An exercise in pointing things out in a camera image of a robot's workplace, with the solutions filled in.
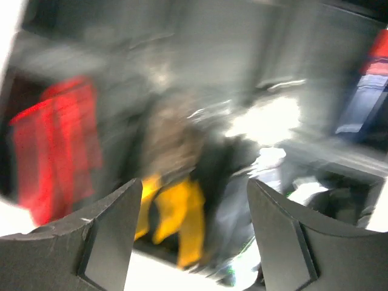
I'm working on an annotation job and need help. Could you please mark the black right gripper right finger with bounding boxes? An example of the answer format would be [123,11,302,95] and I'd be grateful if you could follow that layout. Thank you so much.
[247,179,387,290]

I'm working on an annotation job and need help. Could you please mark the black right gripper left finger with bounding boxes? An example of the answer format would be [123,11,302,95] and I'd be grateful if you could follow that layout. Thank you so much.
[1,179,142,290]

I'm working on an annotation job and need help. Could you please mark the yellow needle-nose pliers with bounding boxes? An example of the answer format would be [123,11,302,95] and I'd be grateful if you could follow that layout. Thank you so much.
[133,93,210,270]

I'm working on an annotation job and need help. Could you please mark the red black folding saw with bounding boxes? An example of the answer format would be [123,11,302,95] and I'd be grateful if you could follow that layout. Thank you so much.
[9,76,102,226]

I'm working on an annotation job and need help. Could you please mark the blue red screwdriver large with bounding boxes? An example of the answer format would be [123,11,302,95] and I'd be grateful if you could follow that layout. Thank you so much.
[335,28,387,135]

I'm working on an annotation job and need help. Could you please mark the black compartment tray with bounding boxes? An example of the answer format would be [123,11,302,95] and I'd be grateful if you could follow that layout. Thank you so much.
[1,1,387,290]

